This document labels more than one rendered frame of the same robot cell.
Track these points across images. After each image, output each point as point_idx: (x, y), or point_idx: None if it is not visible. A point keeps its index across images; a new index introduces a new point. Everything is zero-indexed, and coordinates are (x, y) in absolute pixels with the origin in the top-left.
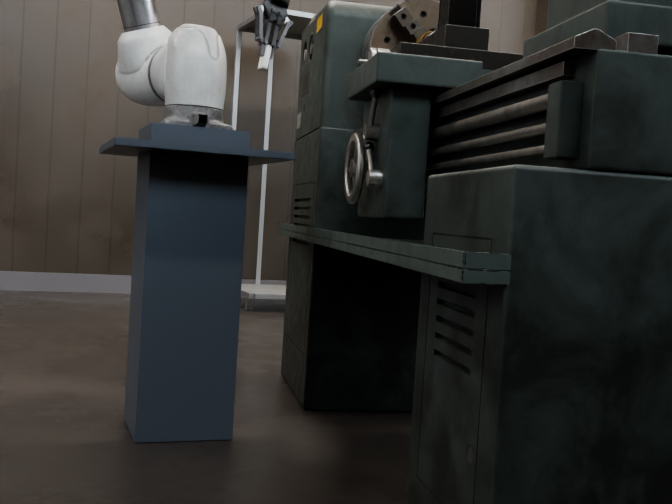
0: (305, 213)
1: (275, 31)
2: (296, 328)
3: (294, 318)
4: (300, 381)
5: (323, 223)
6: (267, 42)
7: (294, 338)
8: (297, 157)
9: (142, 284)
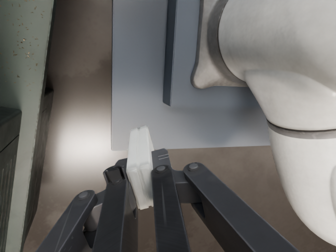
0: (4, 201)
1: (114, 237)
2: (36, 160)
3: (33, 178)
4: (48, 112)
5: (5, 110)
6: (153, 174)
7: (37, 164)
8: None
9: None
